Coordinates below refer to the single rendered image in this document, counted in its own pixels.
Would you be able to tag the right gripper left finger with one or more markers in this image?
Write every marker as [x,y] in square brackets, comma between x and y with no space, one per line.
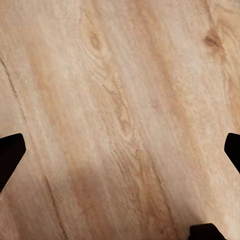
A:
[12,149]

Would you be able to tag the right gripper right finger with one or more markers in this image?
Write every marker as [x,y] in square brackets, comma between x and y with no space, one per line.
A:
[232,148]

